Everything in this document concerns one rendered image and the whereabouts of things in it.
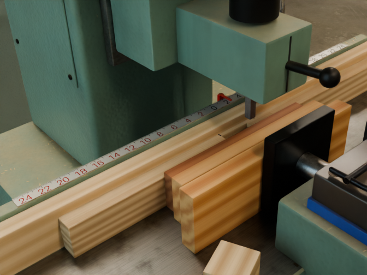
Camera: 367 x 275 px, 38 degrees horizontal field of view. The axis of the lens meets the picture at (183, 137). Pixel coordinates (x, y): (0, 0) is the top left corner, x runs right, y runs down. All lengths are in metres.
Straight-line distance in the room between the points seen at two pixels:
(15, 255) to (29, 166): 0.33
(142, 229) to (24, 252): 0.12
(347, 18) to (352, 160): 3.02
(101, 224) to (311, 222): 0.20
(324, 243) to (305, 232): 0.02
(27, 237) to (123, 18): 0.27
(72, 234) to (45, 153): 0.36
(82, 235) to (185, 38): 0.24
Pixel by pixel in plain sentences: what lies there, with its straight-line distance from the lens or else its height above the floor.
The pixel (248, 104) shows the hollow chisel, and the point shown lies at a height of 0.97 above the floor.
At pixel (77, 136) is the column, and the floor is 0.86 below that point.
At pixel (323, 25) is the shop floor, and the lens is 3.37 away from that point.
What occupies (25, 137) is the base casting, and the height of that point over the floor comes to 0.80.
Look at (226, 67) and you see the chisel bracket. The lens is 0.57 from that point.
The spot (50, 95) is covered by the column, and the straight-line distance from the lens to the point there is 0.81.
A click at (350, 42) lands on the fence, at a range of 0.81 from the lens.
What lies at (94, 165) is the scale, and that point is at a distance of 0.55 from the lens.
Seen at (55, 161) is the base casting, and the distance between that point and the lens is 0.84.
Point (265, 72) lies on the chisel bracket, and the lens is 0.53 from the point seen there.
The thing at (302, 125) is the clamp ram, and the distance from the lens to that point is 0.53.
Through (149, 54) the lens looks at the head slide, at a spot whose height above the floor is 1.02.
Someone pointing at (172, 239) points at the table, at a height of 0.90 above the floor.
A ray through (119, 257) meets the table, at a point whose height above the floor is 0.90.
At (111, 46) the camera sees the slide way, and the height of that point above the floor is 1.01.
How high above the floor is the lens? 1.28
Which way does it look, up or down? 34 degrees down
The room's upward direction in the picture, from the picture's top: 3 degrees counter-clockwise
